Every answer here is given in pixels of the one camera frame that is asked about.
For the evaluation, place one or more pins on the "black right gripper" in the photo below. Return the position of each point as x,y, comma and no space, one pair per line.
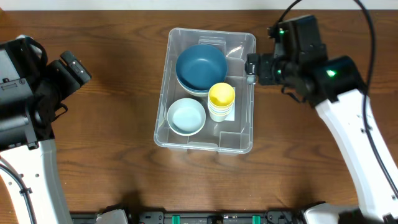
252,69

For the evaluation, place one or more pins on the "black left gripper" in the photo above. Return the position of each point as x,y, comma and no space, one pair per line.
76,68

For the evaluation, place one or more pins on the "yellow plastic cup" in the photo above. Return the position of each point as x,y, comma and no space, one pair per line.
221,95
220,112

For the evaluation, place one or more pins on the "beige plastic bowl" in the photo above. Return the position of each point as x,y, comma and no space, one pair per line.
195,93

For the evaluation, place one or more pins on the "dark blue bowl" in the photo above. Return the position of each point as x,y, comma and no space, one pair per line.
201,61
200,87

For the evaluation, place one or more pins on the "cream plastic cup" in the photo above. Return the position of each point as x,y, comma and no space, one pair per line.
218,117

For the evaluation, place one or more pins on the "grey plastic bowl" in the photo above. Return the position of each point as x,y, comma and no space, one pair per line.
186,117

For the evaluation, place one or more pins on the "pink plastic cup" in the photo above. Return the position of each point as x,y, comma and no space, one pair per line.
212,105

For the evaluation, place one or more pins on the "light blue plastic cup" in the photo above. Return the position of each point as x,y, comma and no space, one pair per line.
220,110

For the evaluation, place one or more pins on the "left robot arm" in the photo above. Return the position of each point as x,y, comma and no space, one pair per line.
32,180

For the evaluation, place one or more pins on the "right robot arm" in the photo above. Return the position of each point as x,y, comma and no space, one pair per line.
336,90

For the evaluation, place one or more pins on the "clear plastic storage container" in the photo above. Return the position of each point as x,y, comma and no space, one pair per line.
232,137

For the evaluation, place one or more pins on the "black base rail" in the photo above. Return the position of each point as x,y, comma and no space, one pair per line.
267,217

